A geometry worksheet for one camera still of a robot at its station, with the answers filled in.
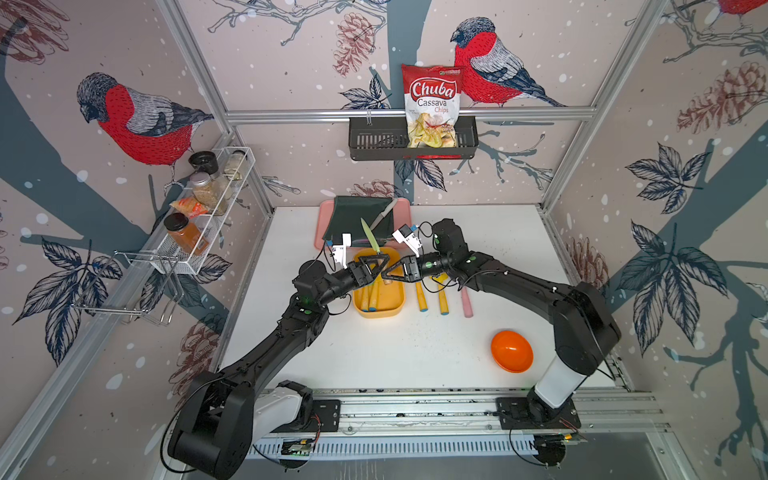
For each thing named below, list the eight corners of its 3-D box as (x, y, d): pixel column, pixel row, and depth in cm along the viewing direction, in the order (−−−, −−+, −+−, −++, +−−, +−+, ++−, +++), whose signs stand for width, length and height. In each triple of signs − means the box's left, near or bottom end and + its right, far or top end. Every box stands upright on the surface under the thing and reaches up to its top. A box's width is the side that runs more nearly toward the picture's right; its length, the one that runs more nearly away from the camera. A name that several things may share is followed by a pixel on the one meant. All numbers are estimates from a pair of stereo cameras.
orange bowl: (496, 372, 80) (499, 368, 78) (488, 334, 87) (490, 330, 85) (533, 372, 80) (538, 368, 78) (522, 334, 87) (526, 330, 85)
